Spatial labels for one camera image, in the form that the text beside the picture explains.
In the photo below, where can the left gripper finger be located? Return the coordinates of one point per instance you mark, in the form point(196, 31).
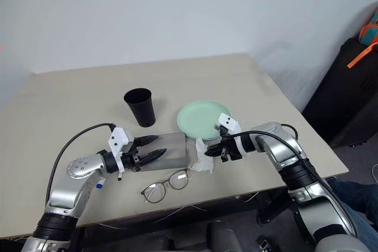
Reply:
point(147, 139)
point(153, 155)

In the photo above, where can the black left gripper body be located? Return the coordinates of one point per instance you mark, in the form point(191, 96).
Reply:
point(131, 157)

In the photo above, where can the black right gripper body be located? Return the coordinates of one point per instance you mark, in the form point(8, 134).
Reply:
point(228, 150)

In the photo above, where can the white cloth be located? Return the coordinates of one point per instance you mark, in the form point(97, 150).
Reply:
point(203, 162)

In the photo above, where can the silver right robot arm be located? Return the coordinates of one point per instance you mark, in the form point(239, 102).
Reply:
point(307, 193)

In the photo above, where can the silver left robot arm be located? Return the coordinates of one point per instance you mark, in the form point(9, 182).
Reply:
point(76, 169)

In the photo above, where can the black plastic cup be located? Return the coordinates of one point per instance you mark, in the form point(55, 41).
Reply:
point(141, 107)

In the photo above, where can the large black hard case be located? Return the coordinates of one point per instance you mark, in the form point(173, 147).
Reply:
point(351, 98)

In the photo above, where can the white marker black cap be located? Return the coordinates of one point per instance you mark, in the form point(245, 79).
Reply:
point(119, 177)

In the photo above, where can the pale green plate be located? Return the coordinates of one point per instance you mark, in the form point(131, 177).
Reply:
point(198, 119)

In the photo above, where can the white marker blue cap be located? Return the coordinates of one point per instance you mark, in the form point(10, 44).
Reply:
point(99, 186)

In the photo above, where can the black stand base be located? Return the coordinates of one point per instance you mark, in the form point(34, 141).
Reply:
point(273, 207)

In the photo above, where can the grey rounded shape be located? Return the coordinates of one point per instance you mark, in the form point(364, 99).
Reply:
point(224, 235)

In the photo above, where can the person's leg in jeans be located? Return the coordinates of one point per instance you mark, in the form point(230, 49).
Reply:
point(357, 196)

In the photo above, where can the teal and orange bag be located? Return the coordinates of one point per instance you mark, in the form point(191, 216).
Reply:
point(370, 32)

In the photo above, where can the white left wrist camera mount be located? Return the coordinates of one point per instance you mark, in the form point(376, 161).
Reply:
point(118, 140)

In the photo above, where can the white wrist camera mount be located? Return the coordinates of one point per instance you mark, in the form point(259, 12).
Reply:
point(228, 121)
point(118, 140)

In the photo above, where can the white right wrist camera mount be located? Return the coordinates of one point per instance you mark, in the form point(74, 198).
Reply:
point(228, 121)

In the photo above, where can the brown round-frame glasses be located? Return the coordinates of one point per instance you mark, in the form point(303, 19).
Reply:
point(156, 187)

